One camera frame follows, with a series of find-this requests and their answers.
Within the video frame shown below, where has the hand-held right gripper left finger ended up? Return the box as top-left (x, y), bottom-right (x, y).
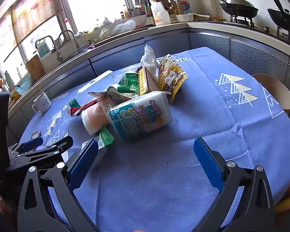
top-left (17, 138), bottom-right (107, 232)

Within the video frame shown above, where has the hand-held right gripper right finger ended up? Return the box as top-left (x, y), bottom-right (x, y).
top-left (193, 137), bottom-right (276, 232)

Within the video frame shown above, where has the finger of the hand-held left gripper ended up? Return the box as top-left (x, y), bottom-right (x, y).
top-left (8, 136), bottom-right (44, 161)
top-left (6, 136), bottom-right (73, 174)

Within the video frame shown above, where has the small green white carton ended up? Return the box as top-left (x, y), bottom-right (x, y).
top-left (98, 126), bottom-right (115, 149)

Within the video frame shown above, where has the blue white tissue pack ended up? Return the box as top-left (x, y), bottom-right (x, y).
top-left (109, 90), bottom-right (172, 139)

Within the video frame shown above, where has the white enamel mug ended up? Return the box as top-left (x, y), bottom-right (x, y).
top-left (32, 92), bottom-right (52, 113)

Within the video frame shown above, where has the blue printed tablecloth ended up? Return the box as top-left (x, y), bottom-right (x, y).
top-left (19, 47), bottom-right (290, 232)

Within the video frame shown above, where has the green white drink carton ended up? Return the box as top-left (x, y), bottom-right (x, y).
top-left (68, 98), bottom-right (82, 116)

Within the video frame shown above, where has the red snack wrapper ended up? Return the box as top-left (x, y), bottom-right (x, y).
top-left (70, 101), bottom-right (98, 118)

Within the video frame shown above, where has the wooden cutting board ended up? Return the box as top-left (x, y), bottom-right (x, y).
top-left (26, 54), bottom-right (46, 83)

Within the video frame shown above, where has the torn white green carton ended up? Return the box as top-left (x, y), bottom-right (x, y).
top-left (88, 84), bottom-right (133, 107)

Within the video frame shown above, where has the long white carton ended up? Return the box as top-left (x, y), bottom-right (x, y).
top-left (77, 70), bottom-right (114, 102)

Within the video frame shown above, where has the blue white container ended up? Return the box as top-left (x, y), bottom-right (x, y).
top-left (37, 40), bottom-right (51, 57)

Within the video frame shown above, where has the flattened green white carton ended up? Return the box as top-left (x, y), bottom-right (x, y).
top-left (118, 72), bottom-right (139, 93)

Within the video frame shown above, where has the yellow cat print snack bag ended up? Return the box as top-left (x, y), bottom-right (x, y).
top-left (158, 54), bottom-right (189, 104)

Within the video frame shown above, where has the steel kitchen faucet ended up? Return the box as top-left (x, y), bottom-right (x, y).
top-left (35, 36), bottom-right (64, 63)
top-left (58, 30), bottom-right (80, 50)

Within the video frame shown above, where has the steel kitchen sink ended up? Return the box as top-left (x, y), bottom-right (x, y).
top-left (60, 45), bottom-right (88, 63)

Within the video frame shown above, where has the yellow cardboard box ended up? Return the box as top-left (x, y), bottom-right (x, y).
top-left (136, 66), bottom-right (160, 96)

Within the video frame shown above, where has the round wooden stool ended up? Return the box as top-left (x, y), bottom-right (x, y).
top-left (252, 74), bottom-right (290, 114)

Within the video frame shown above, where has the crumpled white plastic bag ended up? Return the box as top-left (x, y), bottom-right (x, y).
top-left (140, 45), bottom-right (160, 78)

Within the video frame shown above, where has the printed roller blind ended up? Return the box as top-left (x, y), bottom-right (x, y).
top-left (0, 0), bottom-right (64, 46)

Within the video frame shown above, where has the gas stove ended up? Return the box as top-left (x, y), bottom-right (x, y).
top-left (208, 14), bottom-right (290, 44)

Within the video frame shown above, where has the white plastic jug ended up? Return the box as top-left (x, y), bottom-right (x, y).
top-left (150, 0), bottom-right (171, 26)

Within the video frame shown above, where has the black wok with lid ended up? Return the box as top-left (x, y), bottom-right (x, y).
top-left (205, 0), bottom-right (259, 18)

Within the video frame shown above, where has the dark sauce bottle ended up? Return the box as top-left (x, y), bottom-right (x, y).
top-left (145, 0), bottom-right (155, 26)

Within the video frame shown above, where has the row of condiment bottles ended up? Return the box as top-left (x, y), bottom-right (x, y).
top-left (120, 0), bottom-right (146, 20)

